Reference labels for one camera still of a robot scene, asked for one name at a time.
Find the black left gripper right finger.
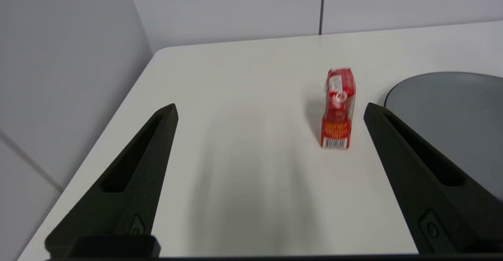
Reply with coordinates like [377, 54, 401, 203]
[363, 103, 503, 254]

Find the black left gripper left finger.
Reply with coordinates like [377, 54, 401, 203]
[44, 103, 179, 255]

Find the red milk carton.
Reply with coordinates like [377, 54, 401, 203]
[320, 68, 356, 150]

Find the dark grey round plate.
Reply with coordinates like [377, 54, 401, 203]
[384, 72, 503, 202]

